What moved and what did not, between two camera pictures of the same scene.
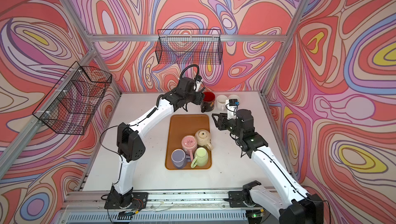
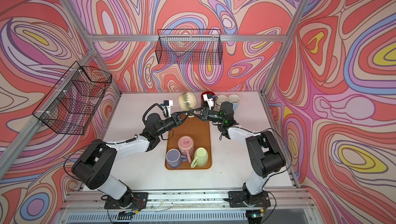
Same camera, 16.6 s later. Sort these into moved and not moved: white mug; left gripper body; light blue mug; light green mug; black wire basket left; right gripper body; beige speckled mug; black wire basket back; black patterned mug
Moved: left gripper body; beige speckled mug; right gripper body
Not moved: light green mug; light blue mug; black wire basket left; black patterned mug; white mug; black wire basket back
